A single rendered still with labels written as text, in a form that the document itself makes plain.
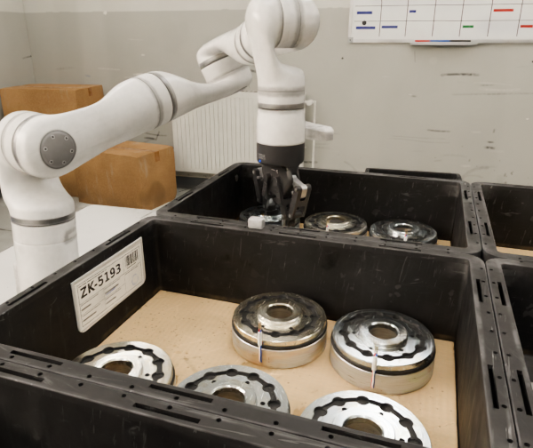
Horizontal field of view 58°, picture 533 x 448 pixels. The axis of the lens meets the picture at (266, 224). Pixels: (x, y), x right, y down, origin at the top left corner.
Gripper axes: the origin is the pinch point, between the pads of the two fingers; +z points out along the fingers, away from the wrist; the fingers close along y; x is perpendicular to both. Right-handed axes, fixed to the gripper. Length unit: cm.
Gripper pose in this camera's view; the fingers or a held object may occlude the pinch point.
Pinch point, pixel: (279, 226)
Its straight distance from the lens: 80.5
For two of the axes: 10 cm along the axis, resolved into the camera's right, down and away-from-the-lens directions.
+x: 8.4, -1.9, 5.0
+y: 5.4, 3.0, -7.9
